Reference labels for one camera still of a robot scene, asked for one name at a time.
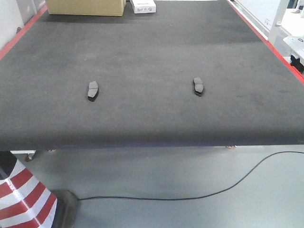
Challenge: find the red right conveyor rail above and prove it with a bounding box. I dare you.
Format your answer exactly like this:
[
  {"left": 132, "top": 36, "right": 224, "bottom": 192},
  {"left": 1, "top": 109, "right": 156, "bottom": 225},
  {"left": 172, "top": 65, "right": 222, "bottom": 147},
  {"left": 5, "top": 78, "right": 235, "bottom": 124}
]
[{"left": 227, "top": 0, "right": 304, "bottom": 84}]

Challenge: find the grey brake pad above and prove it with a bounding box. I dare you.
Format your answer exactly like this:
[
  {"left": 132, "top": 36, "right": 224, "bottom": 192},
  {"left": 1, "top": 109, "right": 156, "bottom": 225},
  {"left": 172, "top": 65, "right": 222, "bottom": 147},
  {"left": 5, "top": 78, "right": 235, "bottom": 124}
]
[
  {"left": 87, "top": 81, "right": 99, "bottom": 102},
  {"left": 193, "top": 77, "right": 204, "bottom": 96}
]

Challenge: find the red conveyor side rail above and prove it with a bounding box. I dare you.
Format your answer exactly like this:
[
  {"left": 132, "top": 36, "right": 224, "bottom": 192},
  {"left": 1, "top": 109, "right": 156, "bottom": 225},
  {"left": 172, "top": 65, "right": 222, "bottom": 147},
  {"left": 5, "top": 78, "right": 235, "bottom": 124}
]
[{"left": 0, "top": 4, "right": 48, "bottom": 59}]

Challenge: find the left red white traffic cone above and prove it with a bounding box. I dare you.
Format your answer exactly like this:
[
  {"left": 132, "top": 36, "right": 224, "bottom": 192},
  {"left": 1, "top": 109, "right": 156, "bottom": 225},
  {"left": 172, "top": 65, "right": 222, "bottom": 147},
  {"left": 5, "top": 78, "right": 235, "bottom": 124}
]
[{"left": 0, "top": 150, "right": 81, "bottom": 228}]

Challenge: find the brown cardboard box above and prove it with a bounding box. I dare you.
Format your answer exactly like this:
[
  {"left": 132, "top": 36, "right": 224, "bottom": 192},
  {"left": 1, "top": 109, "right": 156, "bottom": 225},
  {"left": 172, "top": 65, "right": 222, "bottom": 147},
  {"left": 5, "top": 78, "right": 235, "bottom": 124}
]
[{"left": 46, "top": 0, "right": 126, "bottom": 17}]

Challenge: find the dark grey conveyor belt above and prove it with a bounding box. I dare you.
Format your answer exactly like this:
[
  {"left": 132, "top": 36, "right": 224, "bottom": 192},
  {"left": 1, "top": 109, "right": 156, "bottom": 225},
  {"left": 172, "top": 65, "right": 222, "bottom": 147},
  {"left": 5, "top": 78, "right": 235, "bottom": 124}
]
[{"left": 0, "top": 0, "right": 304, "bottom": 151}]

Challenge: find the black floor cable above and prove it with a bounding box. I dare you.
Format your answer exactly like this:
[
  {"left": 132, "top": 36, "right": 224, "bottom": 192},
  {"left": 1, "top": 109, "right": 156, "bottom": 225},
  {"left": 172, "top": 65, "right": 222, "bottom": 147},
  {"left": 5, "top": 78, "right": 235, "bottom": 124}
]
[{"left": 78, "top": 151, "right": 304, "bottom": 202}]

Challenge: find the long white carton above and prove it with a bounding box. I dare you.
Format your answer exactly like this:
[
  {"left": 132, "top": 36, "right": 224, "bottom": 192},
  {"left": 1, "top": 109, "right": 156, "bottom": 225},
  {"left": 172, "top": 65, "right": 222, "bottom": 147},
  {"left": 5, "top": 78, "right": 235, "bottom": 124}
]
[{"left": 130, "top": 0, "right": 156, "bottom": 14}]

